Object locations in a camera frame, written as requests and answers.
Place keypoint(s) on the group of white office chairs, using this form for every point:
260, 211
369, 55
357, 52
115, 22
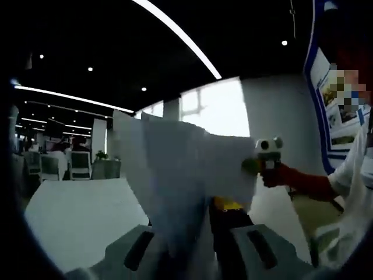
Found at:
73, 164

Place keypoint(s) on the person's white shirt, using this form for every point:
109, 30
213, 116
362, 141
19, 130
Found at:
349, 189

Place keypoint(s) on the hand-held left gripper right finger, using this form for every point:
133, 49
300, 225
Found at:
233, 233

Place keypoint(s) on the white square pillar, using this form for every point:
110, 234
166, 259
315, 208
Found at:
99, 135

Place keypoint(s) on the blue white wall posters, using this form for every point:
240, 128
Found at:
323, 96

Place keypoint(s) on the person's right hand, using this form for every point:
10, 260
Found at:
274, 176

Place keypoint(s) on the thin ceiling light strip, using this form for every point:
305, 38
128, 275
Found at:
73, 97

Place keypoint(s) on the wide ceiling light strip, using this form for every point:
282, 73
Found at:
180, 35

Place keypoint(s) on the green potted plant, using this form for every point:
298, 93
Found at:
101, 155

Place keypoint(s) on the white table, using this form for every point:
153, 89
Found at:
81, 221

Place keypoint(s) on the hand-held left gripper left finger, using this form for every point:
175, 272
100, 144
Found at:
131, 251

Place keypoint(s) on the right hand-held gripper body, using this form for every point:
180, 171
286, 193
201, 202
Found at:
269, 147

